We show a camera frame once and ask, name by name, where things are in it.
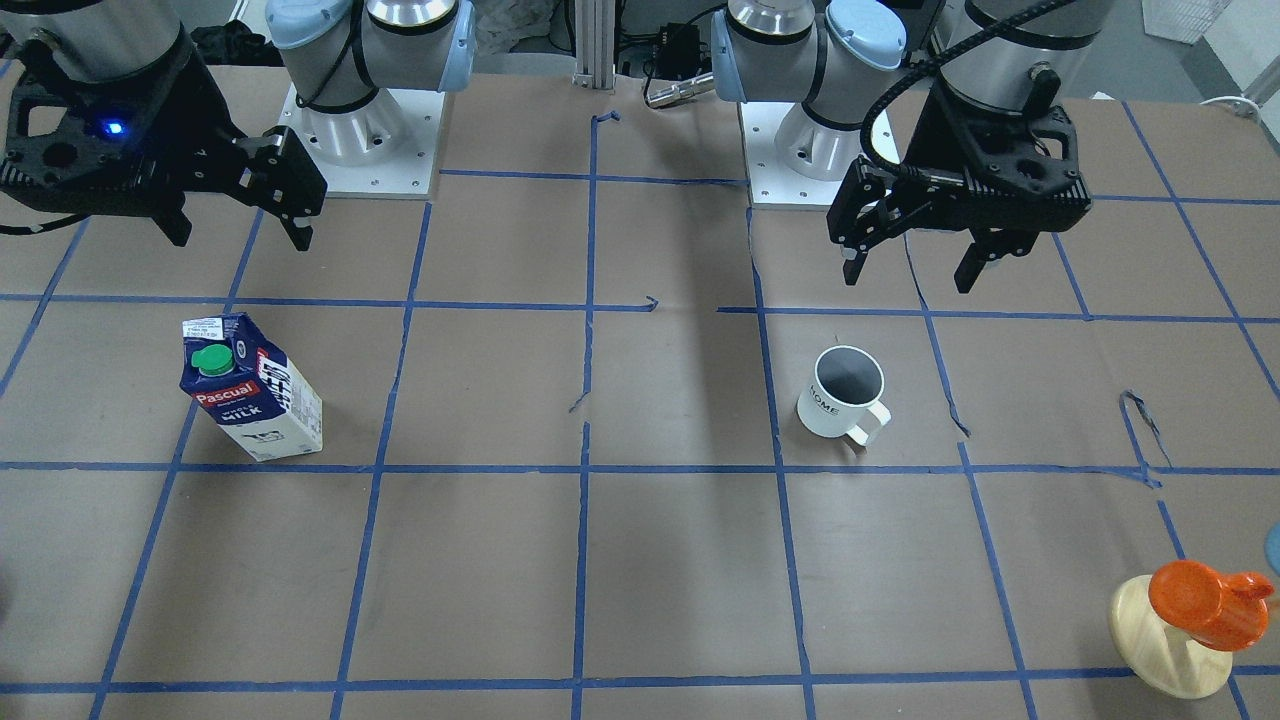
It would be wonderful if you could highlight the white mug dark inside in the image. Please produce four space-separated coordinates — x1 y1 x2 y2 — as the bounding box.
796 345 892 448

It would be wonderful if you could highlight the orange mug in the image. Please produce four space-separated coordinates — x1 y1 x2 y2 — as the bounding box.
1148 559 1276 652

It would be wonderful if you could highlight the light blue mug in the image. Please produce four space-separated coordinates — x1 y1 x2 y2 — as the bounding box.
1263 523 1280 575

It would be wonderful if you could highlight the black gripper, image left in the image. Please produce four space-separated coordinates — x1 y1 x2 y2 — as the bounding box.
3 45 326 252

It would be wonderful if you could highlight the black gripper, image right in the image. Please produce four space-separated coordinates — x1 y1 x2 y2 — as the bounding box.
827 65 1093 293

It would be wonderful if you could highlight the blue white milk carton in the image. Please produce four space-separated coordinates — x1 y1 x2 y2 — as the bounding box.
179 313 324 462

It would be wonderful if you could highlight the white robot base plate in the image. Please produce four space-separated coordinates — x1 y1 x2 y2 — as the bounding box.
280 86 451 200
739 102 863 211

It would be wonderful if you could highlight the aluminium frame post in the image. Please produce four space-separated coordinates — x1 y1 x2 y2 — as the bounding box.
572 0 617 94

